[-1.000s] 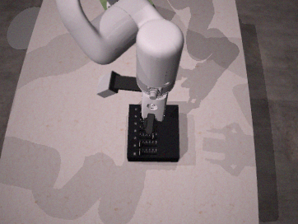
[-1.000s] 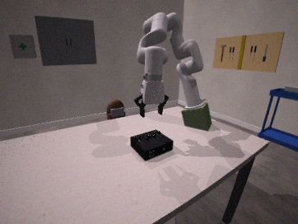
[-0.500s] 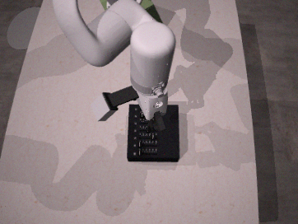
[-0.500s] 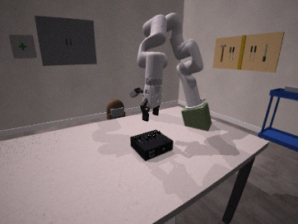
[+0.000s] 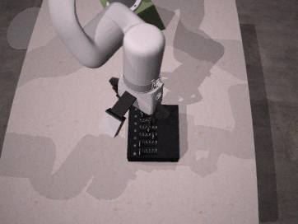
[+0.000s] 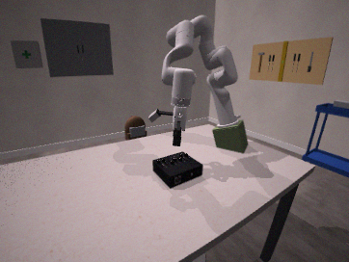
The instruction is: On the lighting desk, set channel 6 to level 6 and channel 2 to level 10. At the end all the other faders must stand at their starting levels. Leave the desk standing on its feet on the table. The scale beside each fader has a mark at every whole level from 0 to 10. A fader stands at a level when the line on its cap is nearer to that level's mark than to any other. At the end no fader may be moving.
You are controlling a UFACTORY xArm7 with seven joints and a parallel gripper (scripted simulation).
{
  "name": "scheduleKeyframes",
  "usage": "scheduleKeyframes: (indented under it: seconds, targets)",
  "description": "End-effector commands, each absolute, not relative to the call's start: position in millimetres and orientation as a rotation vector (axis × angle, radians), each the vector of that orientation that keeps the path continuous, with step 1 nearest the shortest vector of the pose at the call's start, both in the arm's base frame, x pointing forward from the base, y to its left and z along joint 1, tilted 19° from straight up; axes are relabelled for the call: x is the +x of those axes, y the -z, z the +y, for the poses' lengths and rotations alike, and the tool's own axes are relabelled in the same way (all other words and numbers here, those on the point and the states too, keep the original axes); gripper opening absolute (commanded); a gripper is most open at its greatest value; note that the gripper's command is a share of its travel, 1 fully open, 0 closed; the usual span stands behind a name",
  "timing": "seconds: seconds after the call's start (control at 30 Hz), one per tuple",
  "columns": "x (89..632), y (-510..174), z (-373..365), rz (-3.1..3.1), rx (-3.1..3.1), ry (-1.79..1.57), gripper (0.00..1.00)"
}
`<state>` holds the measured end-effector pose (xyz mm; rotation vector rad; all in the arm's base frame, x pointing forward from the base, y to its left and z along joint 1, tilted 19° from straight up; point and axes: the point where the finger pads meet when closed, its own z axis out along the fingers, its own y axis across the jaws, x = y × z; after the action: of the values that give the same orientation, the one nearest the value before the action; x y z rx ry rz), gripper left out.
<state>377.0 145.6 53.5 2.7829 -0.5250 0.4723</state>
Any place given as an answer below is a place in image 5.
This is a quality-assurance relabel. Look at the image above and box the black lighting desk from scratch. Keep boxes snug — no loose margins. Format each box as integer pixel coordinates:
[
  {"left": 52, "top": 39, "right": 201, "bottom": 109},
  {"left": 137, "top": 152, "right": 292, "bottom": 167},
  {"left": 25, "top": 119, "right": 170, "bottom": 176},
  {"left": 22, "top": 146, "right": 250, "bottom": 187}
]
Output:
[{"left": 127, "top": 105, "right": 179, "bottom": 162}]

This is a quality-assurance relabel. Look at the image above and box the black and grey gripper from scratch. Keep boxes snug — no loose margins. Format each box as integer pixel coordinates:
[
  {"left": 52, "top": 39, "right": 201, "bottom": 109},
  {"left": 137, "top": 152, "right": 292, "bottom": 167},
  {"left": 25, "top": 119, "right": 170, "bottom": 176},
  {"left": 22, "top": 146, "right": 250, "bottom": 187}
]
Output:
[{"left": 109, "top": 71, "right": 170, "bottom": 126}]

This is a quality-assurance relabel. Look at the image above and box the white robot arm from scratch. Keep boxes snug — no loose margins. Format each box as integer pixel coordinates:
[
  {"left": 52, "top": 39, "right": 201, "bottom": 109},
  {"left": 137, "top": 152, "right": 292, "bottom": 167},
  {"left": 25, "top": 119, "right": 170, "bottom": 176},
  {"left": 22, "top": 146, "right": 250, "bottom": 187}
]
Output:
[{"left": 49, "top": 0, "right": 165, "bottom": 138}]

